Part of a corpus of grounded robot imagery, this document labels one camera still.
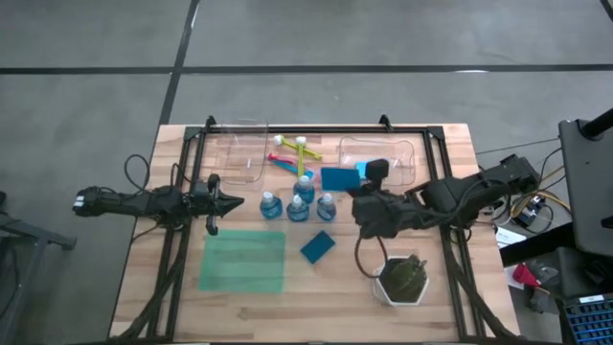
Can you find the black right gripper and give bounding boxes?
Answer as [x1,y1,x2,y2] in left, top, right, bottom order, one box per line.
[348,183,401,240]

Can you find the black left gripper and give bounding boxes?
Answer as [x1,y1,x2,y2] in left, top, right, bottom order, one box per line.
[189,172,246,237]

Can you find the green dish brush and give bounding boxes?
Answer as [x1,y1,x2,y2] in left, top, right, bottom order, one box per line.
[295,135,308,179]
[272,134,324,162]

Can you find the blue dish brush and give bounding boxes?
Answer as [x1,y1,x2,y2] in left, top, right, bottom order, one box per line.
[274,159,316,181]

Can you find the clear plastic bin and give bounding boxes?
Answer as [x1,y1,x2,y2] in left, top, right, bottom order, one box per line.
[217,118,270,187]
[338,135,417,189]

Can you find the teal plastic bin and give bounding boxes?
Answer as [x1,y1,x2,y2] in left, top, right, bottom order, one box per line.
[197,229,287,295]

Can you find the white hexagonal planter pot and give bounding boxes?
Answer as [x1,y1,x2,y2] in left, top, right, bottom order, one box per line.
[372,255,430,308]

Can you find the green cactus plant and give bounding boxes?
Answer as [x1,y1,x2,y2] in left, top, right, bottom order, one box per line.
[380,253,428,303]

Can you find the white paper sheet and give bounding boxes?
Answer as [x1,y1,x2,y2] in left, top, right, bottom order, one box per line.
[494,224,529,249]

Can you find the black blue power supply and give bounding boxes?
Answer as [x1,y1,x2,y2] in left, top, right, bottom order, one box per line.
[512,194,547,230]

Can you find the red plastic object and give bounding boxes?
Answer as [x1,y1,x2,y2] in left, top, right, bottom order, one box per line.
[511,262,543,289]

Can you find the grey metal stand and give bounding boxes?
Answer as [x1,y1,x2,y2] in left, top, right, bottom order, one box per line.
[0,190,79,345]

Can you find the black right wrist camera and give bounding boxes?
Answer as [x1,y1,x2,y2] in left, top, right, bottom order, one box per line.
[365,158,391,183]

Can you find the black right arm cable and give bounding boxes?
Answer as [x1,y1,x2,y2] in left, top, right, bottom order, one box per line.
[353,233,390,280]

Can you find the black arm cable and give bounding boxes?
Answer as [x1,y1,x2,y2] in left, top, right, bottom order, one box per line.
[353,233,390,280]
[123,152,152,194]

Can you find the black aluminium table frame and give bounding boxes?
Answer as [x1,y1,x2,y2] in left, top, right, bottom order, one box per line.
[108,113,517,344]

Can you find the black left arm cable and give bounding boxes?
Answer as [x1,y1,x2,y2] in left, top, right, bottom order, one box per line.
[123,152,152,194]

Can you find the yellow cable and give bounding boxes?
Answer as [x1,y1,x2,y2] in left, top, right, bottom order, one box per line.
[510,189,572,217]

